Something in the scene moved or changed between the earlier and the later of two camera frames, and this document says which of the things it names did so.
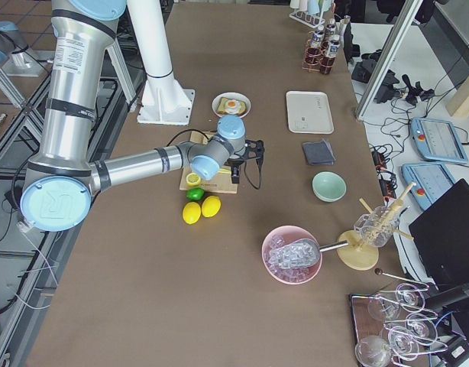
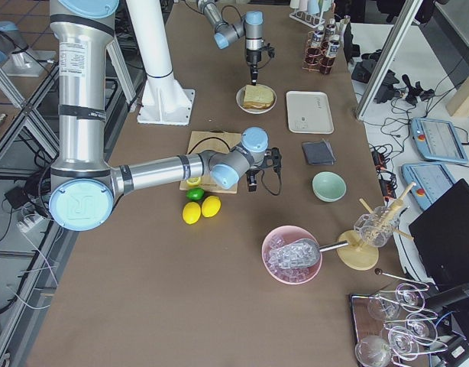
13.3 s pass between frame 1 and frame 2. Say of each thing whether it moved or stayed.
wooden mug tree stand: stayed
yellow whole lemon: stayed
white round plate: moved
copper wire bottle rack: stayed
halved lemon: stayed
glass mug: stayed
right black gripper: moved
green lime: stayed
